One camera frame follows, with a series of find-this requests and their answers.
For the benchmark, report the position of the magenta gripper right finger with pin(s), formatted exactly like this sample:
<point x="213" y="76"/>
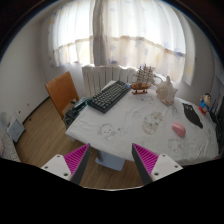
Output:
<point x="152" y="166"/>

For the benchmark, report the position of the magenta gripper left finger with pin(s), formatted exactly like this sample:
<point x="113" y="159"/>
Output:
<point x="71" y="166"/>

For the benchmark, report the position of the pink computer mouse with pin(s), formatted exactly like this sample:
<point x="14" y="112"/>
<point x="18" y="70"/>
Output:
<point x="179" y="129"/>

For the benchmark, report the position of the white table leg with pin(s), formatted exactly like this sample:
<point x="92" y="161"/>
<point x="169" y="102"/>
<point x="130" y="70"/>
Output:
<point x="109" y="161"/>

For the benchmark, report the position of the white printed tablecloth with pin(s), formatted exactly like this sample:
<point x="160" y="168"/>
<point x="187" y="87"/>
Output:
<point x="144" y="120"/>

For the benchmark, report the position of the dark items on chair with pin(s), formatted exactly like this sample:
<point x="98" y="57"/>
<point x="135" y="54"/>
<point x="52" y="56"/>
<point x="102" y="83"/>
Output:
<point x="73" y="113"/>

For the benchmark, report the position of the white box on floor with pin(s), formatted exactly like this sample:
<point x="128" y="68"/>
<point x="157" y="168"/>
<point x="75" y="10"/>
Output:
<point x="15" y="130"/>

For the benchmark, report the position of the black mechanical keyboard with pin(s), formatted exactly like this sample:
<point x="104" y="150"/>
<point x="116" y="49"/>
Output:
<point x="108" y="97"/>

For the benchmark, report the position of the white conch shell ornament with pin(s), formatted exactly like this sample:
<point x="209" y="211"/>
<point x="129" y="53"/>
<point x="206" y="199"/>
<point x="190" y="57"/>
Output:
<point x="166" y="92"/>

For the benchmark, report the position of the wooden chair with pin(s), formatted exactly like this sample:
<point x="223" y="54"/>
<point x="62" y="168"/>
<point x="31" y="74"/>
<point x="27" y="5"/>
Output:
<point x="62" y="91"/>

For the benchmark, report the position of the cartoon boy figurine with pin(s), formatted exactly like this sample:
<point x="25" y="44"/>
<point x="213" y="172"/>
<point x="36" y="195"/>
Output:
<point x="205" y="102"/>

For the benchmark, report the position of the wooden model sailing ship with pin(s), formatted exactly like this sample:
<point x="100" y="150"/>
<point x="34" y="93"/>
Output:
<point x="144" y="80"/>

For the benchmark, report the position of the white radiator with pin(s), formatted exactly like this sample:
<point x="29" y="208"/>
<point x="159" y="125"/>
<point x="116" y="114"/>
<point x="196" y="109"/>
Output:
<point x="97" y="77"/>

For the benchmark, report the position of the white sheer curtain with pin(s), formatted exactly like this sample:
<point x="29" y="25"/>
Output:
<point x="123" y="32"/>

